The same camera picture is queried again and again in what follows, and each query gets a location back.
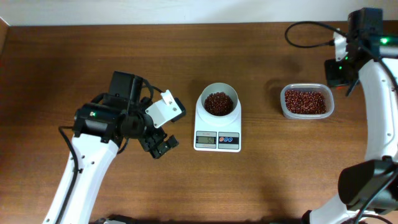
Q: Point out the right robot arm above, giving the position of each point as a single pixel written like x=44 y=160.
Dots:
x=368 y=189

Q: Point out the clear plastic container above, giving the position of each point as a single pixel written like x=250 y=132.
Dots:
x=324 y=90

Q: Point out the white digital kitchen scale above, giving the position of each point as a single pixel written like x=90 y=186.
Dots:
x=217 y=134

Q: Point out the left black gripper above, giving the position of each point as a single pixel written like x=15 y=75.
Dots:
x=157 y=152

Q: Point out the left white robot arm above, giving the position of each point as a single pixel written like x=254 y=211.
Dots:
x=102 y=129

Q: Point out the red beans in bowl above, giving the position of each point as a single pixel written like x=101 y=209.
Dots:
x=218 y=104

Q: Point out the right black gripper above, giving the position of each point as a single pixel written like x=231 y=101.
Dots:
x=331 y=79

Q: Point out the white round bowl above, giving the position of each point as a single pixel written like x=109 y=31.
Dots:
x=219 y=87

